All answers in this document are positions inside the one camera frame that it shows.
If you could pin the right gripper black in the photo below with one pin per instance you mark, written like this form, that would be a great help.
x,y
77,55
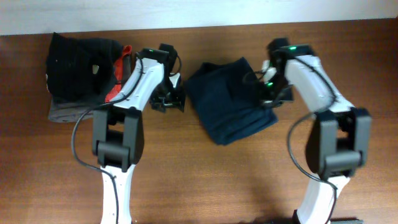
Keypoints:
x,y
269,101

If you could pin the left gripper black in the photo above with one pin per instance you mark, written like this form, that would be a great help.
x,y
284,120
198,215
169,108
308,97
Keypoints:
x,y
179,99

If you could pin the navy blue garment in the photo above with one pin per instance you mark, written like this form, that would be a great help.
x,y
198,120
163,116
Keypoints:
x,y
228,109

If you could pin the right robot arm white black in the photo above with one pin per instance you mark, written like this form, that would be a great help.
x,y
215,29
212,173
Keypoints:
x,y
338,142

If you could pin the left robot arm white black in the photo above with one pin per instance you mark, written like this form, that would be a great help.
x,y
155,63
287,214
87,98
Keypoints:
x,y
118,131

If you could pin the grey folded garment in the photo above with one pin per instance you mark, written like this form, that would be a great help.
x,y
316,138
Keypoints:
x,y
66,112

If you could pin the black base bracket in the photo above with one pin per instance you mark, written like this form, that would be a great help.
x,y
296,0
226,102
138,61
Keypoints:
x,y
347,221

